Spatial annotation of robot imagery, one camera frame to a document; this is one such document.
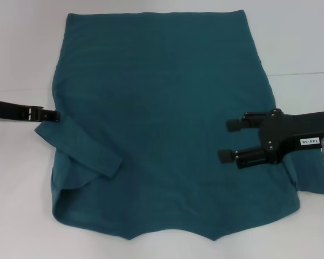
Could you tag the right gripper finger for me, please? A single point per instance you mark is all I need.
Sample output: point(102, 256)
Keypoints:
point(226, 156)
point(233, 125)

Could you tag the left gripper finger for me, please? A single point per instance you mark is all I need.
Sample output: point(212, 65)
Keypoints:
point(43, 112)
point(43, 118)

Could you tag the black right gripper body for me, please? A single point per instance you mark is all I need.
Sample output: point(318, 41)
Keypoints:
point(299, 129)

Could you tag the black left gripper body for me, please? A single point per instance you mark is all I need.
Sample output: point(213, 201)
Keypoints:
point(13, 111)

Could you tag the teal blue t-shirt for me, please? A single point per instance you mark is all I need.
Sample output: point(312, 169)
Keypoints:
point(164, 94)

